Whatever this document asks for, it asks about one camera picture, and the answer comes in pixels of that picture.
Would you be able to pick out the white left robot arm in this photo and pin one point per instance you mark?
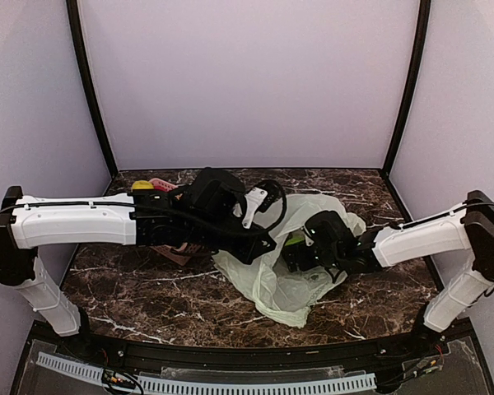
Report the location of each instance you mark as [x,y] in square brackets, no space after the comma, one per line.
[215,211]

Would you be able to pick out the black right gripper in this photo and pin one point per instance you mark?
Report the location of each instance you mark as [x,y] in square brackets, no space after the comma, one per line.
[291,256]

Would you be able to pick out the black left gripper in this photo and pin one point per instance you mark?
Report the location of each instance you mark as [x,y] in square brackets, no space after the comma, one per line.
[253,250]

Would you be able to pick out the light green plastic bag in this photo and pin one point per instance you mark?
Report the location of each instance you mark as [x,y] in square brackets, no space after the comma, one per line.
[281,295]

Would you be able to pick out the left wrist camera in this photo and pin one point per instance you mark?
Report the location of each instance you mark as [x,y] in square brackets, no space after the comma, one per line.
[259,199]

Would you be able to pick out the left black frame post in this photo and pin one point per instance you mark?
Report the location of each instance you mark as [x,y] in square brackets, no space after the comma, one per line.
[79,46]

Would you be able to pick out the pink plastic basket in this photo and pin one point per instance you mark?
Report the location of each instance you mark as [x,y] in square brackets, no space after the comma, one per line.
[186,252]

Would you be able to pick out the right black frame post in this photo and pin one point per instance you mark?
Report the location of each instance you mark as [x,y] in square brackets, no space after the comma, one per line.
[423,17]

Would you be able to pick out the black frame post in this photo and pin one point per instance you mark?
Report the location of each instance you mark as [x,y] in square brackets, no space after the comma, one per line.
[79,46]
[423,17]

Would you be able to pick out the white slotted cable duct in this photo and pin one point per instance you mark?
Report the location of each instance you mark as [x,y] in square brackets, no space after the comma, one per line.
[180,381]

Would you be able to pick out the large yellow fruit from bag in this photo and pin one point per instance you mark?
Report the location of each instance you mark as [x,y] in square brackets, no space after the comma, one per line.
[142,185]

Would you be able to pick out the black front rail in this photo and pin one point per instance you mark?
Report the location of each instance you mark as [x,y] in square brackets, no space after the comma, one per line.
[388,354]

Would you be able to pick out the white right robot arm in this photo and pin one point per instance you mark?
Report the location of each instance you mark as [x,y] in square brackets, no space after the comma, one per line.
[327,242]

